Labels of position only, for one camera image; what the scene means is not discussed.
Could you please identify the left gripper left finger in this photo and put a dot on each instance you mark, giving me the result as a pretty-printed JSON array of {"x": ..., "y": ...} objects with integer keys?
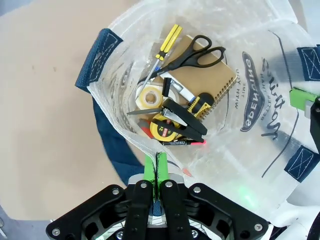
[{"x": 100, "y": 215}]

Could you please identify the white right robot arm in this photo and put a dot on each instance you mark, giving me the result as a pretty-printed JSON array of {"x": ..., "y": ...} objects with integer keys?
[{"x": 305, "y": 220}]

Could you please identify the small black plastic tool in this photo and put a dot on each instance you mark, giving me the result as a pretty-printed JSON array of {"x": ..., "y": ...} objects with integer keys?
[{"x": 166, "y": 86}]

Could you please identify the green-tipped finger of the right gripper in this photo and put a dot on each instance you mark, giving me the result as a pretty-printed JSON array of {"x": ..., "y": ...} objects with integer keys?
[{"x": 300, "y": 97}]

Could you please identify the yellowish tape roll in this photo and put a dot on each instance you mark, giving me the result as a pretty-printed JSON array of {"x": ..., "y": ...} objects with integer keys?
[{"x": 141, "y": 98}]

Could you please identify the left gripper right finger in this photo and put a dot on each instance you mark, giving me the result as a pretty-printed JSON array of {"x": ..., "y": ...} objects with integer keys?
[{"x": 207, "y": 215}]

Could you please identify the brown spiral notebook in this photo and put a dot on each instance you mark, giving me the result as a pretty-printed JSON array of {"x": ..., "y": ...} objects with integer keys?
[{"x": 210, "y": 80}]

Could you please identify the yellow black screwdriver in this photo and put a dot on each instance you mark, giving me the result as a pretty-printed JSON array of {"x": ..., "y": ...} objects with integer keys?
[{"x": 170, "y": 40}]

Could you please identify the grey flat item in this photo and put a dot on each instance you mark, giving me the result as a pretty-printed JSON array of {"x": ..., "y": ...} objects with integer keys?
[{"x": 143, "y": 123}]

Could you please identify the red flat item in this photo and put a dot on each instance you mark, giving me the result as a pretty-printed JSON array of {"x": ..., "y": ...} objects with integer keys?
[{"x": 146, "y": 131}]

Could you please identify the black pink highlighter pen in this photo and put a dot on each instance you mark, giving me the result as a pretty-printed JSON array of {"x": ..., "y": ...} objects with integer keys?
[{"x": 175, "y": 143}]

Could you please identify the yellow tape measure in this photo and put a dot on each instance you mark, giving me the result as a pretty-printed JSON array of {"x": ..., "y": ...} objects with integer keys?
[{"x": 160, "y": 130}]

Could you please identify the black yellow utility knife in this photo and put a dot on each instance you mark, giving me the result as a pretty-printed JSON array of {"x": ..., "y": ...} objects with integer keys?
[{"x": 202, "y": 100}]

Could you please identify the black scissors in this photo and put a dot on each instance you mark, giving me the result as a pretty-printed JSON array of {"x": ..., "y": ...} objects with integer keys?
[{"x": 185, "y": 61}]

